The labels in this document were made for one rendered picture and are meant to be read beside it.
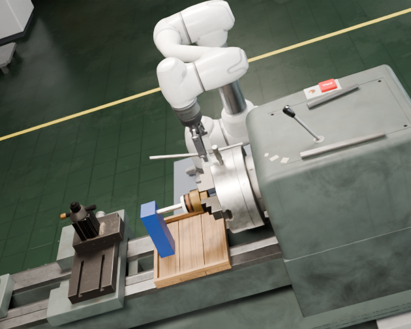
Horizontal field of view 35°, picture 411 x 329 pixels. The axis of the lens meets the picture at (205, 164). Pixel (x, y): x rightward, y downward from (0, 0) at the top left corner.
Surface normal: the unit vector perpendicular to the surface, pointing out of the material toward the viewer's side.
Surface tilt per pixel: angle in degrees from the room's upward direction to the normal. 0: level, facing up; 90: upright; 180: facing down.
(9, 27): 90
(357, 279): 90
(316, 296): 90
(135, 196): 0
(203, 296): 90
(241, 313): 0
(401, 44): 0
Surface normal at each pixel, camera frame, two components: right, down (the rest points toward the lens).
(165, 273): -0.32, -0.76
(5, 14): 0.04, 0.58
